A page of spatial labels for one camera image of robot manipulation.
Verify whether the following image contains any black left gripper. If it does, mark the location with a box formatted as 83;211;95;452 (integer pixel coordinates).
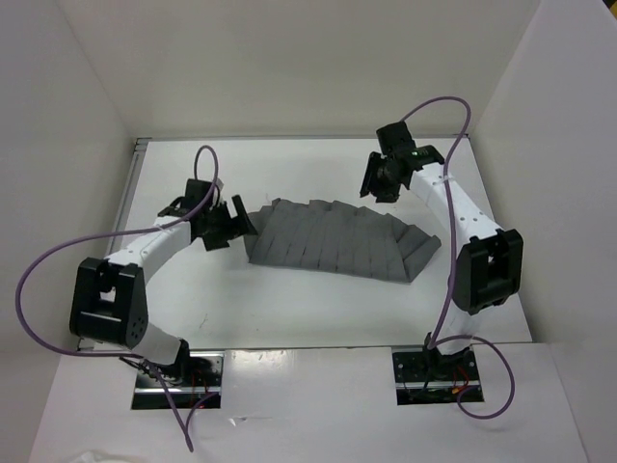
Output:
201;194;255;250

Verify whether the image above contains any grey pleated skirt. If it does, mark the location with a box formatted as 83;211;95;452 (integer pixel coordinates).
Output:
244;199;442;284

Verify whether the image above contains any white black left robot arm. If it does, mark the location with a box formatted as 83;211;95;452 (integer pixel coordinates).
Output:
69;178;256;386

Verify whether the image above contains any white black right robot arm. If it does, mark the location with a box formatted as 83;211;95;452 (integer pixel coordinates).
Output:
360;122;523;381

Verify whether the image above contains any white cloth at bottom edge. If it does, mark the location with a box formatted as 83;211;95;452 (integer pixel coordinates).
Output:
67;450;139;463

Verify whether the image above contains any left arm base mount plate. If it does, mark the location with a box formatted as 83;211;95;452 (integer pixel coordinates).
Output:
131;351;225;411

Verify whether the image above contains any aluminium table edge rail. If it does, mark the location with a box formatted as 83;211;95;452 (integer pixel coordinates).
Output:
76;137;148;351

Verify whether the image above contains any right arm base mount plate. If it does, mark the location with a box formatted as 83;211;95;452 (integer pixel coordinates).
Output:
391;348;484;405

